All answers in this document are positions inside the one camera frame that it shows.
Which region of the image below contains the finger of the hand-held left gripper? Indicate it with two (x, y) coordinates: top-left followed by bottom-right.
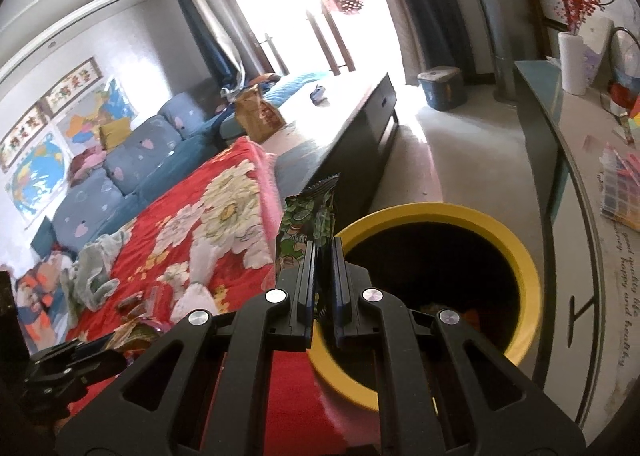
(27, 336), (128, 399)

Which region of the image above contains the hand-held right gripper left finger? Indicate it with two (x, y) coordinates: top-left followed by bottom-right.
(55, 238), (318, 456)

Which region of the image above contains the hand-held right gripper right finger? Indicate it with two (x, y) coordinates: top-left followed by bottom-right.
(330, 237), (587, 456)

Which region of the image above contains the purple foil candy wrapper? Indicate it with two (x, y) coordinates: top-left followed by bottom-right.
(107, 318), (168, 352)

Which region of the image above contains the green snack wrapper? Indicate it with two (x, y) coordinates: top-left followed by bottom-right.
(275, 174), (342, 324)

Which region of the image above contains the dark snack wrapper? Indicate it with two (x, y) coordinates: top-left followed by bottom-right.
(116, 293), (148, 315)

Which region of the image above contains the yellow rimmed trash bin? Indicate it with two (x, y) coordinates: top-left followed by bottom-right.
(306, 203), (543, 412)

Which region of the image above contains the grey green crumpled cloth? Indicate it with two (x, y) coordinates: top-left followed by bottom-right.
(60, 231), (133, 314)

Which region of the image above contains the world map poster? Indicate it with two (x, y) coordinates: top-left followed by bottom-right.
(5, 133), (73, 229)

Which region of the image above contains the red floral blanket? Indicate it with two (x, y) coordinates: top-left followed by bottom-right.
(30, 136), (381, 456)

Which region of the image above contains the dark coffee table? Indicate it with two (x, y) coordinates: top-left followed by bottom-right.
(260, 72), (401, 237)

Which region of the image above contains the pile of clothes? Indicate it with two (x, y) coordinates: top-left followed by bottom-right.
(67, 146), (108, 187)

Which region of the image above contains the brown paper bag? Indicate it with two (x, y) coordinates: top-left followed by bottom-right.
(234, 83), (287, 144)

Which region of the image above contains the framed calligraphy picture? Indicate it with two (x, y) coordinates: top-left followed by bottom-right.
(40, 57), (105, 114)
(0, 103), (48, 171)

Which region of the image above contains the yellow pillow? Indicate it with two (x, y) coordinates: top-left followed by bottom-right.
(98, 117), (133, 151)

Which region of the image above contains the blue sofa with heart print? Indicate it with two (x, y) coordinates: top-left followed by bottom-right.
(32, 70), (331, 257)

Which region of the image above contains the blue storage box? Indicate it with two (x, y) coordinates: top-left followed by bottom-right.
(417, 66), (468, 111)

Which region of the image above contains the country map poster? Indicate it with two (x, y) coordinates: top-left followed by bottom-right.
(57, 78), (140, 141)

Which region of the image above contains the glass topped television cabinet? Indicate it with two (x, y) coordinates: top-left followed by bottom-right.
(514, 58), (640, 442)

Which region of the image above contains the dark blue curtain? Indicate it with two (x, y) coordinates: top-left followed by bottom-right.
(167, 0), (246, 91)

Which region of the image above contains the grey curtain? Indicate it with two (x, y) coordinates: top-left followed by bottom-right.
(385, 0), (493, 86)

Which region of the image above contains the colourful plastic box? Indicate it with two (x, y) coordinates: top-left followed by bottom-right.
(600, 141), (640, 231)

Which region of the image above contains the silver standing air conditioner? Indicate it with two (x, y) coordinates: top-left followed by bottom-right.
(450, 0), (526, 104)

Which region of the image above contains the white paper towel roll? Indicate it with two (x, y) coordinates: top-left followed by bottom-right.
(557, 30), (588, 96)

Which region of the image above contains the red book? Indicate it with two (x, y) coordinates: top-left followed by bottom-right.
(609, 80), (640, 147)

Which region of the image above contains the small round fan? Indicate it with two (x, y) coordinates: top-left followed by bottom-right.
(611, 26), (640, 86)

